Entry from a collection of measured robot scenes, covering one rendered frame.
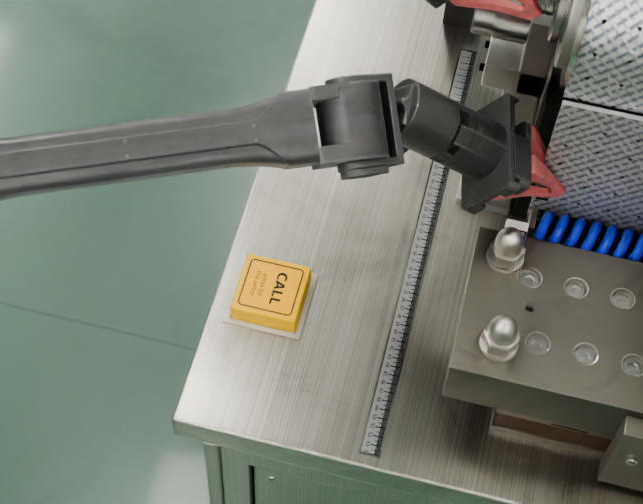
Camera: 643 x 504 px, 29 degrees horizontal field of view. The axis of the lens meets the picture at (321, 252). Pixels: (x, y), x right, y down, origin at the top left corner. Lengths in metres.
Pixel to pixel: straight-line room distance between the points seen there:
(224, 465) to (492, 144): 0.45
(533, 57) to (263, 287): 0.36
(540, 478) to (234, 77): 1.59
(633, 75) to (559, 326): 0.25
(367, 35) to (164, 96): 1.15
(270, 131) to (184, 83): 1.63
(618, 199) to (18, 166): 0.56
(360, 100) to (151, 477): 1.27
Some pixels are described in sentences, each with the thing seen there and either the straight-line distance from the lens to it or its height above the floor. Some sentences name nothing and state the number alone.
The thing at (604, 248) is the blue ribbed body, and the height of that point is 1.03.
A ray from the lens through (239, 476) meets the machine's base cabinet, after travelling 1.36.
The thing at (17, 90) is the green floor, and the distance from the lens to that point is 2.70.
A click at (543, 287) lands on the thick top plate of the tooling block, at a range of 1.21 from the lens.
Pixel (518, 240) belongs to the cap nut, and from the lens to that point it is 1.18.
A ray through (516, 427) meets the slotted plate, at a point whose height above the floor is 0.92.
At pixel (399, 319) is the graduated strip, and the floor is 0.90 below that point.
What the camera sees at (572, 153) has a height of 1.13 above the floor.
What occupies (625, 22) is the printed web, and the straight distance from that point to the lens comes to 1.07.
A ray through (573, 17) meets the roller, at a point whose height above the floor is 1.28.
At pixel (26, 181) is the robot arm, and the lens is 1.05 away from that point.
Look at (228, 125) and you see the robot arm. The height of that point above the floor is 1.22.
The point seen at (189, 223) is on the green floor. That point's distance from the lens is 2.46.
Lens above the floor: 2.05
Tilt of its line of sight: 58 degrees down
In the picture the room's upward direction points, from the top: 4 degrees clockwise
